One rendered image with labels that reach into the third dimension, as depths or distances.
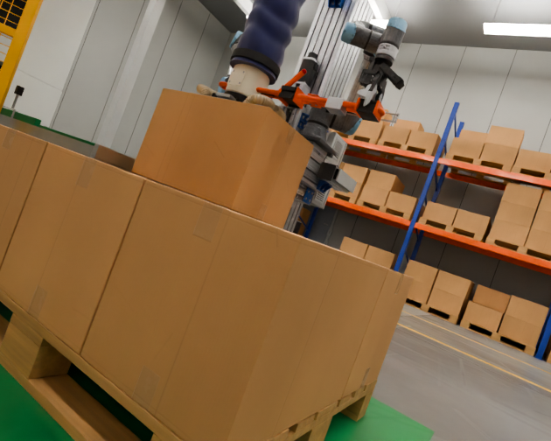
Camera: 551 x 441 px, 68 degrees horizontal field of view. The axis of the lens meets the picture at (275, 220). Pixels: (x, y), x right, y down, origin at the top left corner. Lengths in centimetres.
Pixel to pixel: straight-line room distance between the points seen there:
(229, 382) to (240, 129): 105
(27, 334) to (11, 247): 25
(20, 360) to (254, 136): 98
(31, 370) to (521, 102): 1042
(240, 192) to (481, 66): 1006
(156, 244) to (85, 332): 26
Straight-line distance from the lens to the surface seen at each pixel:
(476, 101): 1088
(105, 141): 531
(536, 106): 1073
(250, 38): 189
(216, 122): 166
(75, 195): 108
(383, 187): 912
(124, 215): 93
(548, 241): 858
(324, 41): 267
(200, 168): 163
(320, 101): 166
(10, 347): 120
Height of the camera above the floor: 55
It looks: 1 degrees up
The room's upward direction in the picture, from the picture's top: 20 degrees clockwise
